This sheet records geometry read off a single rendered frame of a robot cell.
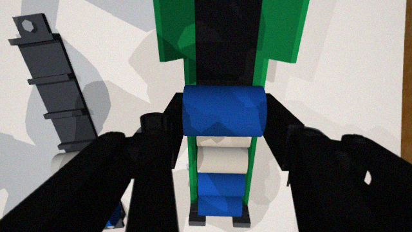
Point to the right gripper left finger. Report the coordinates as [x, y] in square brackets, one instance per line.
[80, 198]

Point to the blue cylinder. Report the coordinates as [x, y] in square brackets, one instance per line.
[115, 217]
[221, 184]
[219, 206]
[224, 111]

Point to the grey cylinder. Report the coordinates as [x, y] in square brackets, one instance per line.
[240, 142]
[60, 159]

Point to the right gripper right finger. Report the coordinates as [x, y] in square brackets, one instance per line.
[327, 176]

